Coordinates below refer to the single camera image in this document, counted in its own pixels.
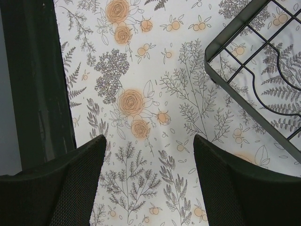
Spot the black wire dish rack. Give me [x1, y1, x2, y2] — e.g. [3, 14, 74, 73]
[205, 0, 301, 164]

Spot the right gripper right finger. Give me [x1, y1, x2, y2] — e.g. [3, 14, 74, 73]
[193, 135, 301, 226]

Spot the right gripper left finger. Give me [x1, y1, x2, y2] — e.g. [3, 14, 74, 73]
[0, 135, 106, 226]

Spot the floral patterned table mat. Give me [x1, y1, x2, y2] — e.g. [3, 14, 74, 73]
[54, 0, 301, 226]

